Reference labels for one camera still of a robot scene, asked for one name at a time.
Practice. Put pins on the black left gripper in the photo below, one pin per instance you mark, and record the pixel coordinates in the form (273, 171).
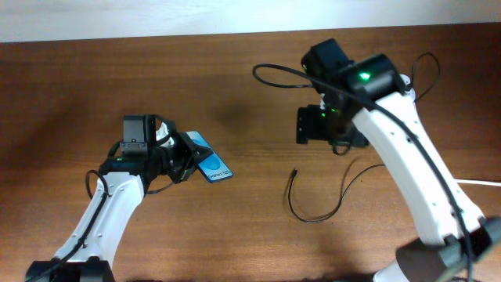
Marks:
(192, 154)

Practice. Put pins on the white USB charger plug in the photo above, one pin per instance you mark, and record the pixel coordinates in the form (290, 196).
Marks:
(408, 83)

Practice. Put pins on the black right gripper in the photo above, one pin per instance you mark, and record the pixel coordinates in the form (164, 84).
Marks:
(307, 125)

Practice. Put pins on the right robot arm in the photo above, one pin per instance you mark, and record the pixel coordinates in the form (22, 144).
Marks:
(369, 103)

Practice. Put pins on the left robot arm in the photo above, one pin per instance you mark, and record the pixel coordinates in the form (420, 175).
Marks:
(151, 147)

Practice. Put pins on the blue screen smartphone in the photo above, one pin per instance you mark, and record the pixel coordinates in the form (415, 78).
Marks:
(213, 168)

